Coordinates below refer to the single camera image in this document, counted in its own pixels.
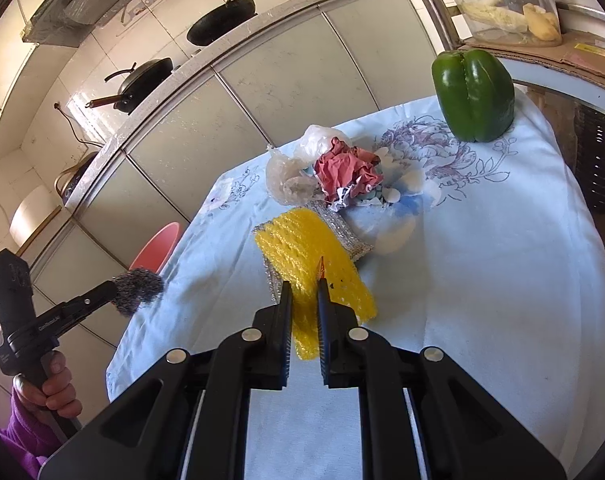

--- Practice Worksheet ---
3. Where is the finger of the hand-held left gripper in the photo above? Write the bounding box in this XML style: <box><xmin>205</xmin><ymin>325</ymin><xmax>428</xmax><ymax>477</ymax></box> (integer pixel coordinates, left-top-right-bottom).
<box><xmin>35</xmin><ymin>280</ymin><xmax>119</xmax><ymax>341</ymax></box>

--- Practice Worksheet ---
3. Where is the person's left forearm purple sleeve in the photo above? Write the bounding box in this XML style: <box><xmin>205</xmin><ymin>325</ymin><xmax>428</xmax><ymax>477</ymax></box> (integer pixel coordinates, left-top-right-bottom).
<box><xmin>0</xmin><ymin>387</ymin><xmax>63</xmax><ymax>480</ymax></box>

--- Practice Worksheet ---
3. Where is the silver mesh pad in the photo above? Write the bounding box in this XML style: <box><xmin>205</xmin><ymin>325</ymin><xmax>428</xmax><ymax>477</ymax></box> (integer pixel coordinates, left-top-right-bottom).
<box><xmin>252</xmin><ymin>200</ymin><xmax>375</xmax><ymax>306</ymax></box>

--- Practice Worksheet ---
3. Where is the white round container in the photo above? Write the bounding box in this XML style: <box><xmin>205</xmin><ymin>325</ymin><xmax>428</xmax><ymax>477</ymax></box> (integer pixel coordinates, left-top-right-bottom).
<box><xmin>10</xmin><ymin>185</ymin><xmax>63</xmax><ymax>249</ymax></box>

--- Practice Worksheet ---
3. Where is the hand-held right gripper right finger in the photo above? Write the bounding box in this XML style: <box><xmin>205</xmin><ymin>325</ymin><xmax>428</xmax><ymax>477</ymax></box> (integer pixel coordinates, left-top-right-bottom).
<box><xmin>316</xmin><ymin>280</ymin><xmax>568</xmax><ymax>480</ymax></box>

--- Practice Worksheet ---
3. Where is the black wok wooden handle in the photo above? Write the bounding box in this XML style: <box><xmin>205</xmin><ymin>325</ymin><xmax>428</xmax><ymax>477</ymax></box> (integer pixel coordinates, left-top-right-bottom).
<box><xmin>187</xmin><ymin>0</ymin><xmax>257</xmax><ymax>47</ymax></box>

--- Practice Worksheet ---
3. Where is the potato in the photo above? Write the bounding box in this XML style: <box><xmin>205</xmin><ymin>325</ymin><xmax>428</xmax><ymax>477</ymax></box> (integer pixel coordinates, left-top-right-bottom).
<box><xmin>522</xmin><ymin>2</ymin><xmax>561</xmax><ymax>41</ymax></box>

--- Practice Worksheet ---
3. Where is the yellow foam net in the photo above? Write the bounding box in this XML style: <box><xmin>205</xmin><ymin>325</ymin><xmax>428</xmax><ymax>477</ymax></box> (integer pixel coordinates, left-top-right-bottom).
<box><xmin>254</xmin><ymin>208</ymin><xmax>378</xmax><ymax>362</ymax></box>

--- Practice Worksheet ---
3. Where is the clear plastic bag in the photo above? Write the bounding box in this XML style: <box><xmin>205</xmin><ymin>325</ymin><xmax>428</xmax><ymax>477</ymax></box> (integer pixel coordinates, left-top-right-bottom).
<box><xmin>266</xmin><ymin>125</ymin><xmax>353</xmax><ymax>206</ymax></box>

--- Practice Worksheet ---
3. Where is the grey kitchen counter cabinet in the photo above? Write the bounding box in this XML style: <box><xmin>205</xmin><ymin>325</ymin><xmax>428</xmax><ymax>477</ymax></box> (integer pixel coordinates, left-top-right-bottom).
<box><xmin>0</xmin><ymin>0</ymin><xmax>438</xmax><ymax>411</ymax></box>

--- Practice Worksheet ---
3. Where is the black power cable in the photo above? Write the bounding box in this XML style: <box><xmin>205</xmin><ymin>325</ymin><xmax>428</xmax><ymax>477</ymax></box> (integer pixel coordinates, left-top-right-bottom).
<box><xmin>55</xmin><ymin>102</ymin><xmax>106</xmax><ymax>149</ymax></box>

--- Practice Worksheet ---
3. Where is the crumpled red paper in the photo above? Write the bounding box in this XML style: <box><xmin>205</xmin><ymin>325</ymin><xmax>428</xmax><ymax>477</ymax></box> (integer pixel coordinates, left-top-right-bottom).
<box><xmin>313</xmin><ymin>138</ymin><xmax>385</xmax><ymax>209</ymax></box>

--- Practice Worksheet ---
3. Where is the steel range hood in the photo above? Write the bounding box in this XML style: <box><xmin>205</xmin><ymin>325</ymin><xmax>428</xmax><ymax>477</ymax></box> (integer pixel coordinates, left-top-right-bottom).
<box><xmin>20</xmin><ymin>0</ymin><xmax>183</xmax><ymax>49</ymax></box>

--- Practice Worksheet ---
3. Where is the brown cardboard sheet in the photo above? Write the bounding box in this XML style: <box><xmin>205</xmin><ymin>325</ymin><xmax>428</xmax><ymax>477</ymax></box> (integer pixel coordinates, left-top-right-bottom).
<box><xmin>457</xmin><ymin>30</ymin><xmax>605</xmax><ymax>87</ymax></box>

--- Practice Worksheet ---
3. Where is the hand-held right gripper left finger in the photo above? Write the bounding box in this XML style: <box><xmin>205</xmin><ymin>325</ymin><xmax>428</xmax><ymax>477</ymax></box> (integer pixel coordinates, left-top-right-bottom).
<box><xmin>40</xmin><ymin>294</ymin><xmax>294</xmax><ymax>480</ymax></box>

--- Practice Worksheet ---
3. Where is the clear glass container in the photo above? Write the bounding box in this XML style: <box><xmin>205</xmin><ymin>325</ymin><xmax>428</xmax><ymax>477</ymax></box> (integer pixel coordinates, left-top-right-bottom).
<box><xmin>429</xmin><ymin>0</ymin><xmax>563</xmax><ymax>47</ymax></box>

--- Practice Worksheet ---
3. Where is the blue floral tablecloth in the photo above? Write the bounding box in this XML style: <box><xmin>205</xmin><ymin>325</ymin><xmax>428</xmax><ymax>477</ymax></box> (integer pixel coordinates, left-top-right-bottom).
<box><xmin>105</xmin><ymin>87</ymin><xmax>605</xmax><ymax>480</ymax></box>

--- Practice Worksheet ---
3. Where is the green bell pepper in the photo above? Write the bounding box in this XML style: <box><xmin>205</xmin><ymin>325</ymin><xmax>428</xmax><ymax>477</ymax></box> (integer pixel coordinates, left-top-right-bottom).
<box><xmin>431</xmin><ymin>49</ymin><xmax>516</xmax><ymax>143</ymax></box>

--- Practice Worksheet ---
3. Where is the pink plastic bucket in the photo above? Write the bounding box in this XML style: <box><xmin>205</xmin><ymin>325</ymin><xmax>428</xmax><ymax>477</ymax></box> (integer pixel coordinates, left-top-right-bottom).
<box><xmin>129</xmin><ymin>222</ymin><xmax>184</xmax><ymax>273</ymax></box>

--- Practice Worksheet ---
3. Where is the black wicker basket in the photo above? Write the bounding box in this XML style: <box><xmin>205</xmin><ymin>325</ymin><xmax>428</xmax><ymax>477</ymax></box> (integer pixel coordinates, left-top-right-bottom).
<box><xmin>572</xmin><ymin>100</ymin><xmax>605</xmax><ymax>214</ymax></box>

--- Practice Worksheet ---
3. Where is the black wok with lid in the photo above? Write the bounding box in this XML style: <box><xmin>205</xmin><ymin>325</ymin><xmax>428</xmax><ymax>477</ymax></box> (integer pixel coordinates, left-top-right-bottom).
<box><xmin>86</xmin><ymin>57</ymin><xmax>174</xmax><ymax>114</ymax></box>

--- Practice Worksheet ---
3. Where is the steel wool scrubber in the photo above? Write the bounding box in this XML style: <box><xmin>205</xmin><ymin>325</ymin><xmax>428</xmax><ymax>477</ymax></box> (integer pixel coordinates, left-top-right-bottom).
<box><xmin>113</xmin><ymin>267</ymin><xmax>164</xmax><ymax>317</ymax></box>

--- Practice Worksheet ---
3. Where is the white crumpled wrap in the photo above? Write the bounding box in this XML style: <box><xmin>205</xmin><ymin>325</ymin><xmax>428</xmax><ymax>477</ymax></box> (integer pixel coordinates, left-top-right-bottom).
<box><xmin>373</xmin><ymin>147</ymin><xmax>443</xmax><ymax>256</ymax></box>

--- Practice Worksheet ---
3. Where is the metal shelf rack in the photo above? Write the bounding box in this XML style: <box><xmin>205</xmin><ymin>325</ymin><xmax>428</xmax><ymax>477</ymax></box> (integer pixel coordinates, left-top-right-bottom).
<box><xmin>402</xmin><ymin>0</ymin><xmax>605</xmax><ymax>111</ymax></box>

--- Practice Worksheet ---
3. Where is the person's left hand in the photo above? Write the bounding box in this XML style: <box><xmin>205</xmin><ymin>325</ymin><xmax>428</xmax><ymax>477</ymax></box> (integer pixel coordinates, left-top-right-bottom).
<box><xmin>12</xmin><ymin>350</ymin><xmax>78</xmax><ymax>421</ymax></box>

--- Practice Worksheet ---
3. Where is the napa cabbage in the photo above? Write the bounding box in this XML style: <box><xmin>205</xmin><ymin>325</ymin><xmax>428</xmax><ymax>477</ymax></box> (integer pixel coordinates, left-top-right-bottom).
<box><xmin>459</xmin><ymin>1</ymin><xmax>528</xmax><ymax>34</ymax></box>

